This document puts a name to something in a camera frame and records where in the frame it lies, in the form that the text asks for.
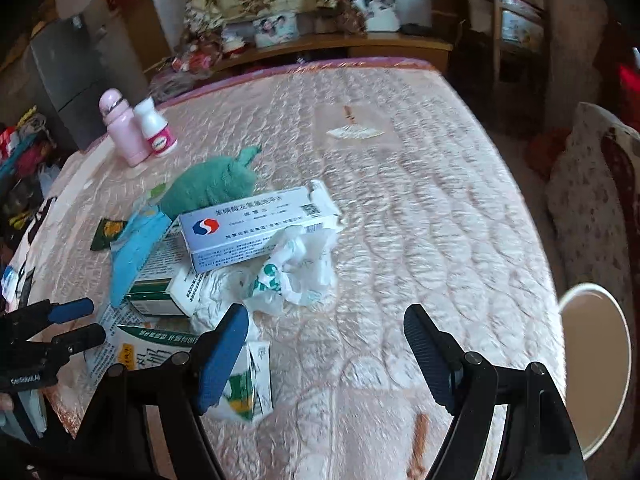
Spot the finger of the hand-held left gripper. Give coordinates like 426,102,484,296
30,323,107,366
0,298,95,333

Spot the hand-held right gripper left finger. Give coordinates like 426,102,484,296
70,304,250,480

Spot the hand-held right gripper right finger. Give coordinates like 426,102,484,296
403,304,590,480

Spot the green and white milk carton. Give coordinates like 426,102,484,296
85,305,274,422

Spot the green and white medicine box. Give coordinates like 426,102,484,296
122,234,193,317

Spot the white plastic bag green print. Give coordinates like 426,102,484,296
187,225,337,331

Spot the white round bucket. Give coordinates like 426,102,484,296
556,283,633,466

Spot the person's left hand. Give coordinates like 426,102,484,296
0,391,49,443

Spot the white printed medicine box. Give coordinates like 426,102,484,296
166,262,221,318

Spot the blue packet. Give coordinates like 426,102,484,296
109,207,173,308

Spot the dark green small packet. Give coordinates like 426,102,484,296
90,218,126,252

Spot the blue and white medicine box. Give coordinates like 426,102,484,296
178,180,345,275

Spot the pink quilted mattress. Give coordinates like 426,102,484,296
10,57,568,480

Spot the pile of colourful clutter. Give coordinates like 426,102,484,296
0,107,66,241

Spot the green knitted cloth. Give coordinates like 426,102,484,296
159,144,263,221

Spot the white bottle pink label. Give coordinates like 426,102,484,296
134,98,179,157

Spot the floral covered sofa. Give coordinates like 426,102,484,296
545,102,640,321

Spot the grey refrigerator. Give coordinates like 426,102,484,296
27,15,118,153

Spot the red floral bag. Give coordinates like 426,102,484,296
172,35,221,73

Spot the wooden headboard shelf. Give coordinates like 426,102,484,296
145,30,453,91

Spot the dark wooden rack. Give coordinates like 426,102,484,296
457,0,548,131

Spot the framed photo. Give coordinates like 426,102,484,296
252,12,301,48

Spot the bright red bag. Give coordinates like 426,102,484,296
617,60,640,111

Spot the white printed bag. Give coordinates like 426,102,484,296
352,0,401,33

